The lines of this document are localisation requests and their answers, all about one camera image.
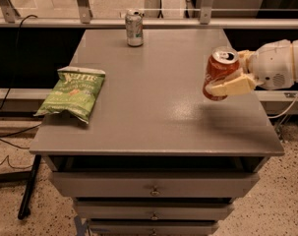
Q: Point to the middle grey drawer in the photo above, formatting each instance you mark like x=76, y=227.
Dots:
x=153, y=210

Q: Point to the top grey drawer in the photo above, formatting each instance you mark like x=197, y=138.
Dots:
x=153, y=184

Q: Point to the grey drawer cabinet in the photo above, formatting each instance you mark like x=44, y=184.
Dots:
x=151, y=115

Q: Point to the metal railing bracket right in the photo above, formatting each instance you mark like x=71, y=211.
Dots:
x=205, y=11

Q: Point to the metal railing bracket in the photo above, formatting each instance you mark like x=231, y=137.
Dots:
x=10, y=13
x=85, y=12
x=205, y=11

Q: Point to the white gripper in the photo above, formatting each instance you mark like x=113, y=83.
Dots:
x=272, y=66

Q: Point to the grey drawer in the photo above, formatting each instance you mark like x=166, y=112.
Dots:
x=153, y=228
x=153, y=184
x=153, y=210

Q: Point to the red coke can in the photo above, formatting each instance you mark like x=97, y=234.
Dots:
x=222, y=62

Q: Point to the silver green 7up can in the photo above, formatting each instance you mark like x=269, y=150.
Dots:
x=134, y=28

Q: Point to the metal railing bracket centre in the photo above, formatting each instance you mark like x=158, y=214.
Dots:
x=85, y=12

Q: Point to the bottom grey drawer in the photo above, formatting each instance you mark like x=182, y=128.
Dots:
x=153, y=228

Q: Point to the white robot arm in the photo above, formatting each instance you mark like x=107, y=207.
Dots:
x=244, y=70

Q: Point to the black metal floor bar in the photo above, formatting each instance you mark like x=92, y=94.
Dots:
x=24, y=210

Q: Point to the green chip bag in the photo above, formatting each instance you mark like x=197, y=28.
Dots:
x=76, y=92

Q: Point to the metal railing bracket left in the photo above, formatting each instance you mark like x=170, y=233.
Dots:
x=10, y=13

